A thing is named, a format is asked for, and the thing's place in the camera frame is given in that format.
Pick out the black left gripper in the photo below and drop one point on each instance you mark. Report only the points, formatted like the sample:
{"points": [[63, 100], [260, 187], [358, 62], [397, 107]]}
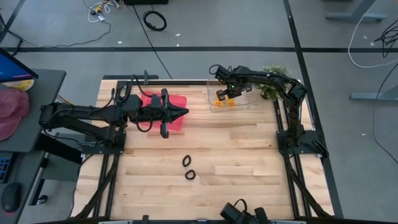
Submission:
{"points": [[164, 130]]}

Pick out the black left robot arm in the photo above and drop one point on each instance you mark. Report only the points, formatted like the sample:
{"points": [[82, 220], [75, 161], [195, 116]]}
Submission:
{"points": [[87, 113]]}

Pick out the clear plastic bin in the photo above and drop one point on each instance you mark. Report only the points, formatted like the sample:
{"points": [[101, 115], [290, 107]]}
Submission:
{"points": [[248, 104]]}

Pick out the grey side desk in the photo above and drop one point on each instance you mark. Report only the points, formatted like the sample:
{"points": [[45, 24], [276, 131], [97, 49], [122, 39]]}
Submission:
{"points": [[46, 99]]}

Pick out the green potted plant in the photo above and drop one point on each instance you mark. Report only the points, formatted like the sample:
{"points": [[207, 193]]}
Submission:
{"points": [[272, 91]]}

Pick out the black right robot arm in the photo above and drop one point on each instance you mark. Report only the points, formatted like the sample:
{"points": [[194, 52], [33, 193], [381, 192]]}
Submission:
{"points": [[292, 118]]}

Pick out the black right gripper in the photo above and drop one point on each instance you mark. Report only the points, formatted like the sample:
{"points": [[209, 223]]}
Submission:
{"points": [[236, 92]]}

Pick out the black keyboard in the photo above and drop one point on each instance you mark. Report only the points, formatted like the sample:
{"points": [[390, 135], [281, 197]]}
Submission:
{"points": [[4, 168]]}

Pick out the monitor with blue screen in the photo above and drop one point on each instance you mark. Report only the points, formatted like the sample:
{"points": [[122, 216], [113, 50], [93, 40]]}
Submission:
{"points": [[12, 70]]}

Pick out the grey desk foot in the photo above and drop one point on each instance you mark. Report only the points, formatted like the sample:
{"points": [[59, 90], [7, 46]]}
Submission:
{"points": [[373, 96], [357, 16]]}

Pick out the yellow round disc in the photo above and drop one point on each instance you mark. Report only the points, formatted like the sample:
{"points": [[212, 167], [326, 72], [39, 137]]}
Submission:
{"points": [[21, 84]]}

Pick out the pink plastic bin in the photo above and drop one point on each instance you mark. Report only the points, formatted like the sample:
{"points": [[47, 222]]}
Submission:
{"points": [[178, 100]]}

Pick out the black aluminium rig frame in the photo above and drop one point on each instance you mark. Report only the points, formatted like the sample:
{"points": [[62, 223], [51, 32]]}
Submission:
{"points": [[124, 77]]}

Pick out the black box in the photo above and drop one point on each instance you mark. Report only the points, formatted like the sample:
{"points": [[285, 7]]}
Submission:
{"points": [[146, 2]]}

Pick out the pink cap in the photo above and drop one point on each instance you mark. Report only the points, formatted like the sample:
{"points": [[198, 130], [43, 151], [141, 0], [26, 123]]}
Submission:
{"points": [[12, 112]]}

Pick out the black desk leg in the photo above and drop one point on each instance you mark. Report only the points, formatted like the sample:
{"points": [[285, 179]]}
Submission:
{"points": [[62, 152]]}

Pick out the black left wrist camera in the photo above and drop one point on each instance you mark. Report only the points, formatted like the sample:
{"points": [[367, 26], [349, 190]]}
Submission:
{"points": [[155, 101]]}

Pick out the black computer mouse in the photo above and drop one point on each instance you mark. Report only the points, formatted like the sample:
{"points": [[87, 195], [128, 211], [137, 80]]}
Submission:
{"points": [[11, 197]]}

